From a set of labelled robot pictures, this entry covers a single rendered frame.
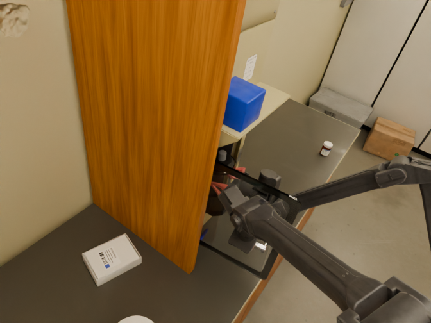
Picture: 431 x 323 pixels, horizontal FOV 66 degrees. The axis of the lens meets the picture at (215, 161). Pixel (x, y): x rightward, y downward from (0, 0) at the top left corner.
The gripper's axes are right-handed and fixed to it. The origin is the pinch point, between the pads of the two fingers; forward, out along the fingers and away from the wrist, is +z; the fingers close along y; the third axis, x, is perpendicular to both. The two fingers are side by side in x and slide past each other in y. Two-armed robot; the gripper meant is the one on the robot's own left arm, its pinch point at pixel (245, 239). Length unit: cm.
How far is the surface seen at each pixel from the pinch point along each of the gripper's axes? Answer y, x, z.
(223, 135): -15.3, -15.3, -25.2
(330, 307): -18, 55, 140
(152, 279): 23.7, -22.8, 18.0
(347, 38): -273, -21, 163
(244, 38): -38, -21, -36
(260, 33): -45, -20, -32
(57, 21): -18, -67, -39
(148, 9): -21, -36, -52
